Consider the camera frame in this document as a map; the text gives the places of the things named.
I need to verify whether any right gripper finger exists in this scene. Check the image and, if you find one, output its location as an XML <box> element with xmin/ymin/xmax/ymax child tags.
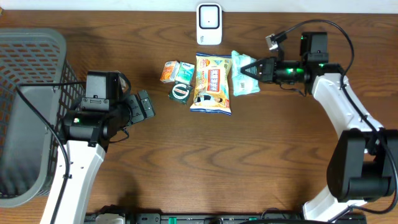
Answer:
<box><xmin>241</xmin><ymin>59</ymin><xmax>264</xmax><ymax>72</ymax></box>
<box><xmin>241</xmin><ymin>70</ymin><xmax>264</xmax><ymax>82</ymax></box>

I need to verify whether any mint green pack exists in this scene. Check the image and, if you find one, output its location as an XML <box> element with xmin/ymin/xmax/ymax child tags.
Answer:
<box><xmin>231</xmin><ymin>50</ymin><xmax>260</xmax><ymax>96</ymax></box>

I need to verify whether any round tape roll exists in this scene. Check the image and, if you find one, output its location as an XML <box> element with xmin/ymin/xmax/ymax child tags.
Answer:
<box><xmin>169</xmin><ymin>82</ymin><xmax>192</xmax><ymax>105</ymax></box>

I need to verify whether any yellow snack bag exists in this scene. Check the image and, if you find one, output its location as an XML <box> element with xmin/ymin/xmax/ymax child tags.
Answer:
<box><xmin>190</xmin><ymin>52</ymin><xmax>232</xmax><ymax>116</ymax></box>

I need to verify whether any orange small carton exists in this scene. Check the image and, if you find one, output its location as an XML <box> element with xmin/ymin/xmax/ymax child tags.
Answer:
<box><xmin>160</xmin><ymin>61</ymin><xmax>180</xmax><ymax>83</ymax></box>

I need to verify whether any teal small carton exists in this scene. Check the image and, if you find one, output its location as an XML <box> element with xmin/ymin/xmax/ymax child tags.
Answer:
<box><xmin>175</xmin><ymin>62</ymin><xmax>195</xmax><ymax>85</ymax></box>

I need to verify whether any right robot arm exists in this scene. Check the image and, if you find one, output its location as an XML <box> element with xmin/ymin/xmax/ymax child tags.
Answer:
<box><xmin>240</xmin><ymin>32</ymin><xmax>397</xmax><ymax>222</ymax></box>

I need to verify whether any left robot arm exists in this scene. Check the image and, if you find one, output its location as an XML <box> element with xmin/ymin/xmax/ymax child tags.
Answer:
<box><xmin>41</xmin><ymin>71</ymin><xmax>155</xmax><ymax>223</ymax></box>

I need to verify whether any white barcode scanner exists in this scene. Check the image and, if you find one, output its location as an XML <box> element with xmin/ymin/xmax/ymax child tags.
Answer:
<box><xmin>196</xmin><ymin>3</ymin><xmax>223</xmax><ymax>45</ymax></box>

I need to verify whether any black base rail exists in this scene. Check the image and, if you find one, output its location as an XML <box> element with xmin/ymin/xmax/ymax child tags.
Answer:
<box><xmin>83</xmin><ymin>212</ymin><xmax>368</xmax><ymax>224</ymax></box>

